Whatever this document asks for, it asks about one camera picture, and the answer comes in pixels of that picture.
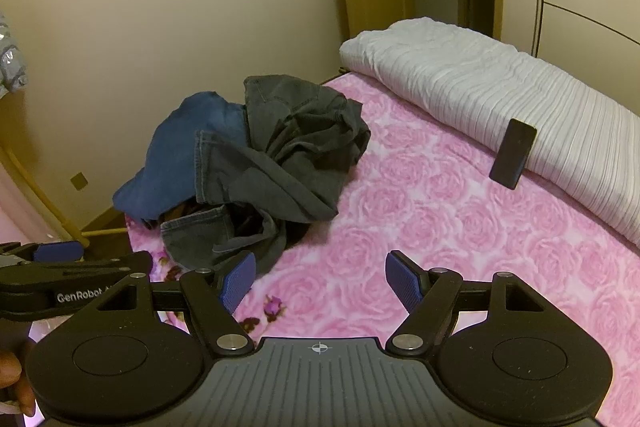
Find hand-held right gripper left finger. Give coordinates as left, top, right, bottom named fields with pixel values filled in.
left=75, top=250, right=257, bottom=356

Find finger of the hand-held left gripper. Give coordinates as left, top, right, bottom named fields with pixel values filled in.
left=0, top=240, right=85, bottom=269

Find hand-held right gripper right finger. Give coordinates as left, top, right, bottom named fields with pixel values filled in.
left=385, top=250, right=556, bottom=354

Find dark grey jeans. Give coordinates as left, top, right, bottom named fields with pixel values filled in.
left=161, top=75, right=372, bottom=280

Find person's left hand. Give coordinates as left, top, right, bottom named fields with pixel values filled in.
left=0, top=349, right=37, bottom=418

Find pink floral blanket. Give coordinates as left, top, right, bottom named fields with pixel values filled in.
left=22, top=72, right=640, bottom=427

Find blue jeans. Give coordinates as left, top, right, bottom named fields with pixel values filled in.
left=113, top=91, right=249, bottom=228

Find black smartphone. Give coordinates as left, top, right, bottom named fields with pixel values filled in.
left=489, top=118, right=538, bottom=191

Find white striped quilt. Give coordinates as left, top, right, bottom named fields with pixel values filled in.
left=339, top=17, right=640, bottom=253

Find wooden frame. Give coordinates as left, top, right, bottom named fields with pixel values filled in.
left=0, top=142, right=128, bottom=250

